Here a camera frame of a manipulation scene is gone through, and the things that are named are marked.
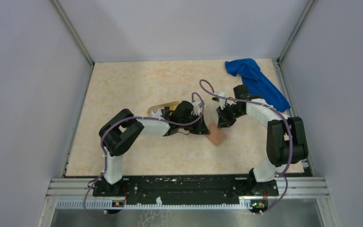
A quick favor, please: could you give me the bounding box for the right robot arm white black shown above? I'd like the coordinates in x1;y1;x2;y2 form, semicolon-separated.
212;85;308;195

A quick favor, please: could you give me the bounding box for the blue cloth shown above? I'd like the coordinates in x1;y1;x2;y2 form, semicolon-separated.
225;58;291;112

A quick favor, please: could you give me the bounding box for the tan leather card holder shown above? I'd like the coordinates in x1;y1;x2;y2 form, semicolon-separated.
205;123;227;146

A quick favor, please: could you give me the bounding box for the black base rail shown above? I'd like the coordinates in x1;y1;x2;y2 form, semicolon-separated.
93;173;279;205

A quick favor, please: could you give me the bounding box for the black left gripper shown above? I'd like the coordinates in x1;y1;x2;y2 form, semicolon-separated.
180;112;210;135

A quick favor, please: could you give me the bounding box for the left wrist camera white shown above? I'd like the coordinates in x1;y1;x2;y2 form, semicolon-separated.
192;100;203;116

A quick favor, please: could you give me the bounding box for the cream plastic tray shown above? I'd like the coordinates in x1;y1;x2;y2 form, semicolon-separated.
147;101;180;117

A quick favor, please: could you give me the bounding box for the aluminium frame rail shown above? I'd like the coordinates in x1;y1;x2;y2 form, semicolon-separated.
46;177;329;212

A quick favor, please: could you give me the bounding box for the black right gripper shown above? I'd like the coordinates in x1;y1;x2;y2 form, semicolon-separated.
216;102;245;129

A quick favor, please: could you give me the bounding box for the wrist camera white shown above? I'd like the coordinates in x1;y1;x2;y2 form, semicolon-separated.
192;100;203;116
212;91;227;110

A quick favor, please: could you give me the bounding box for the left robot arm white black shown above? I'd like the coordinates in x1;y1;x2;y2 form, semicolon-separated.
98;100;210;196

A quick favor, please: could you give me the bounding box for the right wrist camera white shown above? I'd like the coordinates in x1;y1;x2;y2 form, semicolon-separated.
212;91;227;110

